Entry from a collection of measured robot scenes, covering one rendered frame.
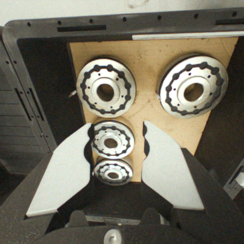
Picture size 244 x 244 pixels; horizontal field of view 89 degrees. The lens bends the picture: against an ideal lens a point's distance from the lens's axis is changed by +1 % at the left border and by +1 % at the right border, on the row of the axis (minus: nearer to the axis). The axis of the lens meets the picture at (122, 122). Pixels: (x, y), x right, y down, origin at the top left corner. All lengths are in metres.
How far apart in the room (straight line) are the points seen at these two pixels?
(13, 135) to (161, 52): 0.40
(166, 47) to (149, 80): 0.06
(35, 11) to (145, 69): 0.31
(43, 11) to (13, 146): 0.36
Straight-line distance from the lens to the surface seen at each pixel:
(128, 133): 0.25
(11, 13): 0.47
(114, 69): 0.21
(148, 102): 0.26
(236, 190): 0.31
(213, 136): 0.30
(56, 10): 0.41
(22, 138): 0.43
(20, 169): 0.55
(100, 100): 0.22
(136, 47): 0.24
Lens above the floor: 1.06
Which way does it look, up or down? 58 degrees down
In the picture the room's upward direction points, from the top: 171 degrees counter-clockwise
